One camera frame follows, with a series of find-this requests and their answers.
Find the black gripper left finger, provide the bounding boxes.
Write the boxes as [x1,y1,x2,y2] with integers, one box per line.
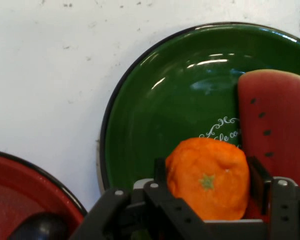
[69,157,211,240]

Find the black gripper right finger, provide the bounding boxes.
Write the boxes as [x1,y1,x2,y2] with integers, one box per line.
[247,155,300,240]

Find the orange toy mandarin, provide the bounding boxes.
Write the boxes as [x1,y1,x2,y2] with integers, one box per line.
[164,137,251,222]

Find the toy watermelon slice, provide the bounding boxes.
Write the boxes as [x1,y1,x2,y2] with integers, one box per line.
[237,69,300,221]

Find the purple toy eggplant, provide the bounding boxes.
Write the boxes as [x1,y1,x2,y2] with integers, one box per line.
[8,212,70,240]

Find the green enamel plate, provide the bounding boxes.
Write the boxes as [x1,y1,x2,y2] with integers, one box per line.
[98,22,300,199]

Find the red enamel plate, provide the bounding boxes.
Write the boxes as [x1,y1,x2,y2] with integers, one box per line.
[0,149,89,240]

